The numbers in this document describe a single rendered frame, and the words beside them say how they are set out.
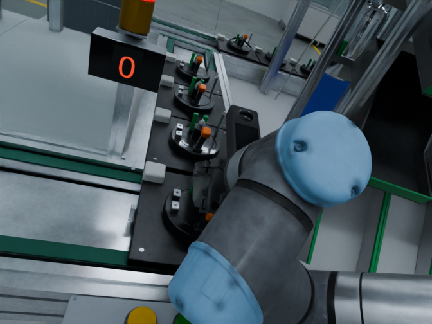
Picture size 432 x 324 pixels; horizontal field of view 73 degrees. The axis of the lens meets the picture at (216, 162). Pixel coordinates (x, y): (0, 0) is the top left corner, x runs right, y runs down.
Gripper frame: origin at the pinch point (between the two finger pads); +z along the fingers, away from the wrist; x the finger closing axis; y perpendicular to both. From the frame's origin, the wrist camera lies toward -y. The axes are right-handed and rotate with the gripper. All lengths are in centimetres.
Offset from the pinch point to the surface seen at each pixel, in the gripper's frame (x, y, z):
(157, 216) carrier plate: -8.1, 8.7, 6.1
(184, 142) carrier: -3.6, -10.9, 20.6
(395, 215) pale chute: 42.0, 0.2, -1.4
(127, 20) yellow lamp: -20.0, -20.0, -9.3
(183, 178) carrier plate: -3.0, -0.8, 14.4
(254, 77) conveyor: 38, -76, 90
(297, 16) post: 43, -92, 56
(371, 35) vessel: 61, -72, 29
